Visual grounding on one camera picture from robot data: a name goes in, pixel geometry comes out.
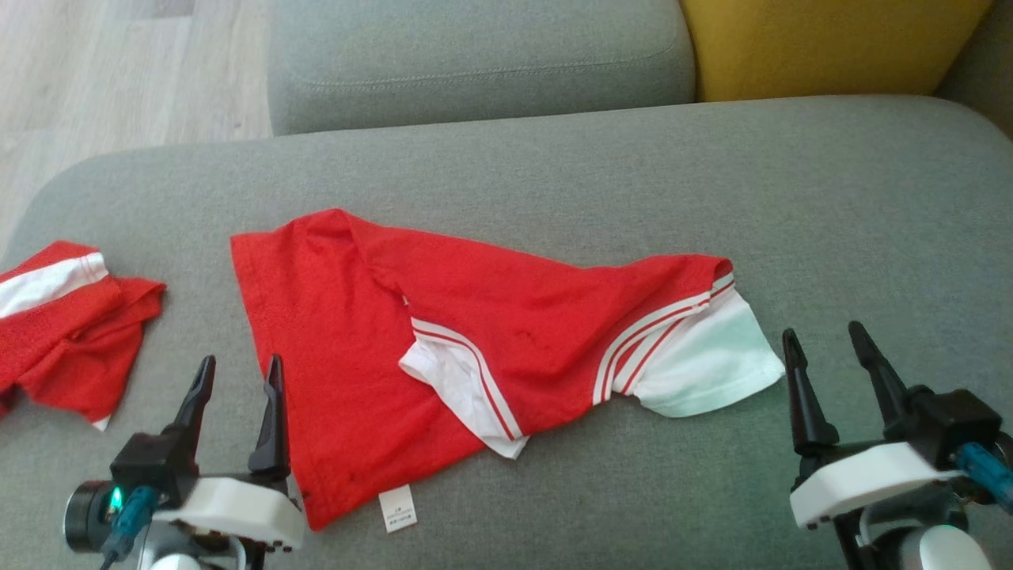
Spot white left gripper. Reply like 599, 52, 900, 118
154, 355, 306, 555

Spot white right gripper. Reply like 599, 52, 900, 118
782, 321, 968, 530

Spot red t-shirt white sleeves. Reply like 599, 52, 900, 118
230, 208, 786, 533

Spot red shorts white stripe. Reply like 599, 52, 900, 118
0, 241, 167, 432

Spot yellow sofa cushion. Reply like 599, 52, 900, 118
679, 0, 994, 102

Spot grey sofa corner cushion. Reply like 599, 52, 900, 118
934, 0, 1013, 142

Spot large grey sofa seat cushion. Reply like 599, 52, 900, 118
0, 95, 1013, 570

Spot grey sofa back cushion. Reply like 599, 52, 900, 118
267, 0, 697, 137

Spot left camera cable blue plug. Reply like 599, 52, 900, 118
99, 486, 159, 570

